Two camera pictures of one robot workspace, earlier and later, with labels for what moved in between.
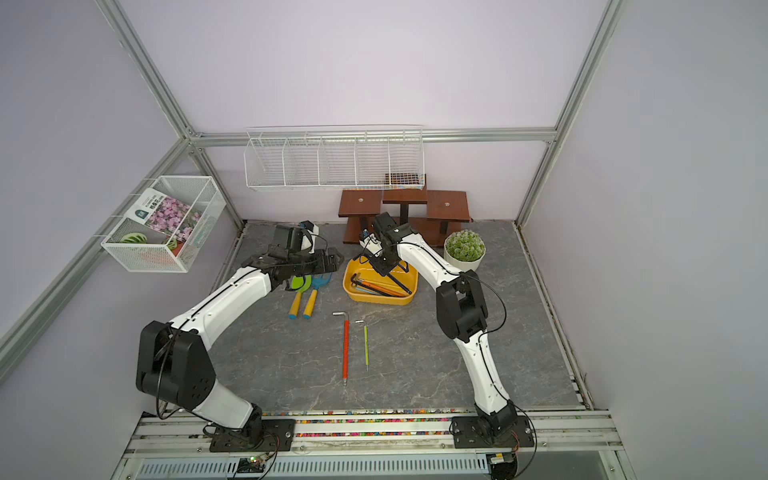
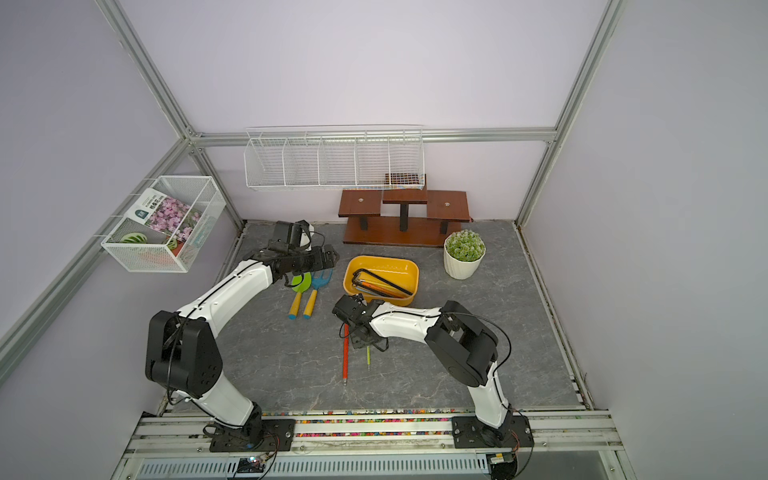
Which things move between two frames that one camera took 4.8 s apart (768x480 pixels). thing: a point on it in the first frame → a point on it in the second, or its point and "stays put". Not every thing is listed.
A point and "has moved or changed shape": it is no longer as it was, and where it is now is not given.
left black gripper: x=321 y=265 stays put
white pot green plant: x=464 y=249 stays put
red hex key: x=346 y=344 stays put
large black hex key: x=400 y=284 has moved or changed shape
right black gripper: x=382 y=266 → x=353 y=337
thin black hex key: x=361 y=285 stays put
